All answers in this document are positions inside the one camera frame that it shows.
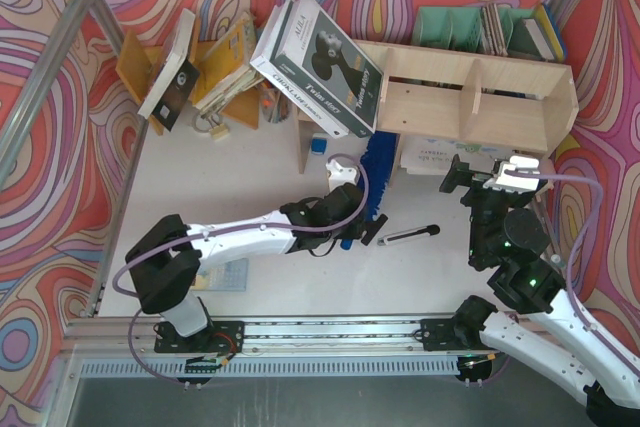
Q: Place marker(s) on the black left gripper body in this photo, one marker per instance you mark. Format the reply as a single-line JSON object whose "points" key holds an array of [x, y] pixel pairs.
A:
{"points": [[357, 226]]}

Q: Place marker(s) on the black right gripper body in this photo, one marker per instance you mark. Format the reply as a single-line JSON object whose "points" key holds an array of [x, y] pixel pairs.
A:
{"points": [[473, 185]]}

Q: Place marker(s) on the black plastic clip piece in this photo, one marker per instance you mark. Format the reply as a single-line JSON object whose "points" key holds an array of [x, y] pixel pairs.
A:
{"points": [[372, 229]]}

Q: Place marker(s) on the blue fluffy duster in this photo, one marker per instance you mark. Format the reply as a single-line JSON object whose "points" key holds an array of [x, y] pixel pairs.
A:
{"points": [[378, 162]]}

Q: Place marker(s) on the white black utility knife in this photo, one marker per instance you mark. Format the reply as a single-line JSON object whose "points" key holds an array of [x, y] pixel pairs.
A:
{"points": [[429, 230]]}

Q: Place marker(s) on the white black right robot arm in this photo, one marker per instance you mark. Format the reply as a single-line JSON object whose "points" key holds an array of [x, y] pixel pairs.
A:
{"points": [[543, 324]]}

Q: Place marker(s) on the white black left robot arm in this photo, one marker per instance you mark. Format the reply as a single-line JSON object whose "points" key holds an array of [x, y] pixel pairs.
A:
{"points": [[164, 263]]}

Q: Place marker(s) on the light wooden bookshelf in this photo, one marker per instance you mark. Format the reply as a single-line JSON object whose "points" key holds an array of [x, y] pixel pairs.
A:
{"points": [[528, 106]]}

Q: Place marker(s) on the white spiral notebook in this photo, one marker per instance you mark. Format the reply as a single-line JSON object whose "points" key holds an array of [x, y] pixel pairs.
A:
{"points": [[426, 156]]}

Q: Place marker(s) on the blue stamp block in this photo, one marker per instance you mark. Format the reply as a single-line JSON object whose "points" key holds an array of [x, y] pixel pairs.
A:
{"points": [[319, 144]]}

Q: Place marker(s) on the pink pig figure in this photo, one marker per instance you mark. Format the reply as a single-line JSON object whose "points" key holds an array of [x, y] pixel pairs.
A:
{"points": [[546, 167]]}

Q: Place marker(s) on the pencil holder with pens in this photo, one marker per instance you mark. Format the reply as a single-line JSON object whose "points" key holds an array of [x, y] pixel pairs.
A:
{"points": [[274, 105]]}

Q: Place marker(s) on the blue yellow calculator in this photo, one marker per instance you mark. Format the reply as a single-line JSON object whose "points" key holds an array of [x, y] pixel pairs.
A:
{"points": [[228, 277]]}

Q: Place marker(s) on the brass padlock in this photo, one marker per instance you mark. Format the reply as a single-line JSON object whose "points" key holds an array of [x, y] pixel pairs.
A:
{"points": [[210, 125]]}

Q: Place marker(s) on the green desk organizer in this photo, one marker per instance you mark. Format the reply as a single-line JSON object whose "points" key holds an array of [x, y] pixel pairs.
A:
{"points": [[462, 29]]}

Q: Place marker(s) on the blue yellow book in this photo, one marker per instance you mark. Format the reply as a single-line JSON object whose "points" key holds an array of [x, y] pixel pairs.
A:
{"points": [[542, 17]]}

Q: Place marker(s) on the yellow worn book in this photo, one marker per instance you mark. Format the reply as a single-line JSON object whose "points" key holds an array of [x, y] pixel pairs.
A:
{"points": [[225, 69]]}

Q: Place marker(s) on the white book black cover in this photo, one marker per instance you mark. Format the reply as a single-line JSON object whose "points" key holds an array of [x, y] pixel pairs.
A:
{"points": [[173, 75]]}

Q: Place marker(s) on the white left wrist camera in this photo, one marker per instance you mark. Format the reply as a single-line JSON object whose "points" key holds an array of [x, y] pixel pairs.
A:
{"points": [[339, 173]]}

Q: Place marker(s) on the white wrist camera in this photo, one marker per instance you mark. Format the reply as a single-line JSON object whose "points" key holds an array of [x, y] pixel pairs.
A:
{"points": [[339, 173], [518, 174]]}

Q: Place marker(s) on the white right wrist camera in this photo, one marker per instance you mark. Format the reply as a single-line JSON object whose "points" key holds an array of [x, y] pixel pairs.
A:
{"points": [[518, 174]]}

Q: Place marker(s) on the aluminium mounting rail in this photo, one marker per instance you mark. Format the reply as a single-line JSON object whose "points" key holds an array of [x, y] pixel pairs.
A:
{"points": [[264, 334]]}

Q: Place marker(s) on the aluminium frame post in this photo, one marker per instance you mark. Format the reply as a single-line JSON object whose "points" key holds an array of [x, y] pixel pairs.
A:
{"points": [[29, 103]]}

